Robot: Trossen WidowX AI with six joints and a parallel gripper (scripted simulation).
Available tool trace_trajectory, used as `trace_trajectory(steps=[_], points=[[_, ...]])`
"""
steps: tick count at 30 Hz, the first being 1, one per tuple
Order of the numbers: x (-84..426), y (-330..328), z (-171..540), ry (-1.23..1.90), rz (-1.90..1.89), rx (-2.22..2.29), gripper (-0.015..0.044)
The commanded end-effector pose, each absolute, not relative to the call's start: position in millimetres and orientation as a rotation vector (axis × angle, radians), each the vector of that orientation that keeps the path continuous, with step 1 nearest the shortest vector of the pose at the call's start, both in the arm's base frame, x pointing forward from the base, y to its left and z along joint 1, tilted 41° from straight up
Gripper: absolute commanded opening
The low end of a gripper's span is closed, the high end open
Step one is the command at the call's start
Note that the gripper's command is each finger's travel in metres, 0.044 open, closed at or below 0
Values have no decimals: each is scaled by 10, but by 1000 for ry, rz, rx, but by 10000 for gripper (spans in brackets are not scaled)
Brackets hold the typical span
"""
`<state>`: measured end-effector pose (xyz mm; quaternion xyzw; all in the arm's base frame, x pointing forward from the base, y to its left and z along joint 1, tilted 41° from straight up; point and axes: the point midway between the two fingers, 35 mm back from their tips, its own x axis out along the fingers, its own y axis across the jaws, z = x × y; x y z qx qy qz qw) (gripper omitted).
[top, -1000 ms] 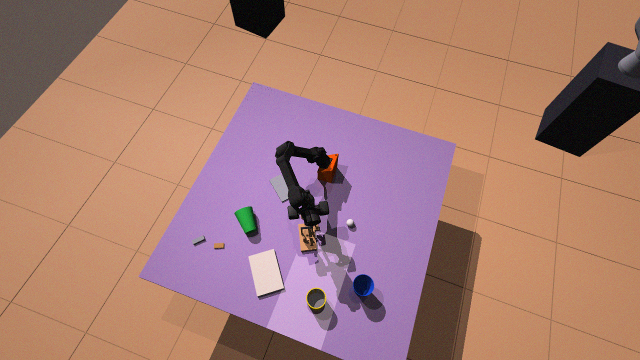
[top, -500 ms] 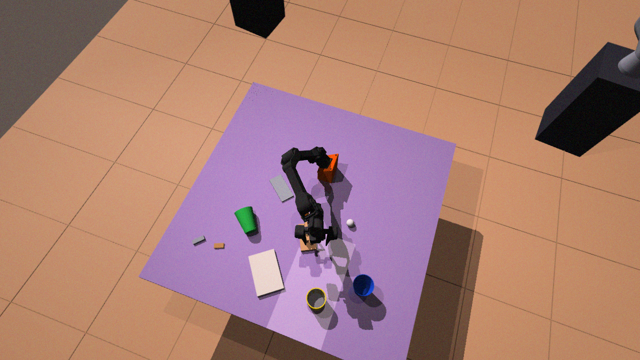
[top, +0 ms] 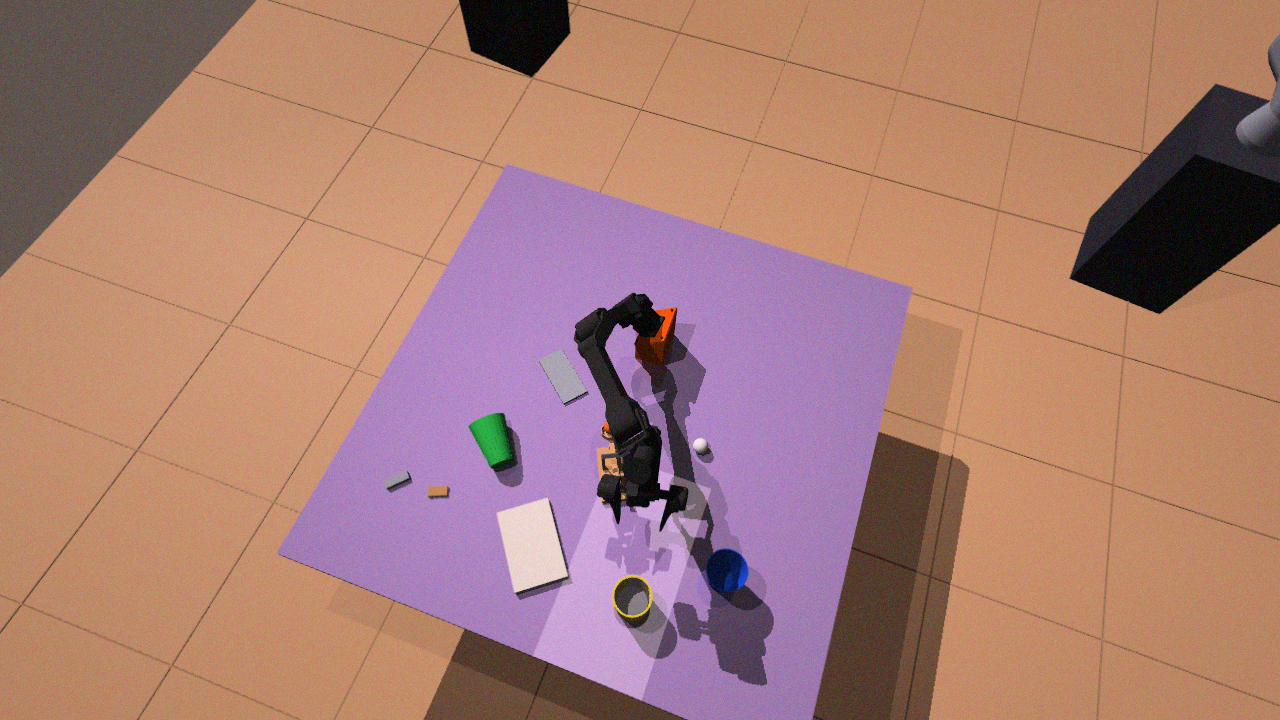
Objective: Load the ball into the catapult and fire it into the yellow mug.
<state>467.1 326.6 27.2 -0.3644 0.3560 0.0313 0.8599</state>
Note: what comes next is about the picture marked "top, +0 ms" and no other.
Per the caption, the green cylinder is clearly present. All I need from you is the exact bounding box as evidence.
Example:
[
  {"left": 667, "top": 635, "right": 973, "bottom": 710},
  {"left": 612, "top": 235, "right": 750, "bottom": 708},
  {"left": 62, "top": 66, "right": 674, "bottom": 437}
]
[{"left": 468, "top": 413, "right": 515, "bottom": 468}]

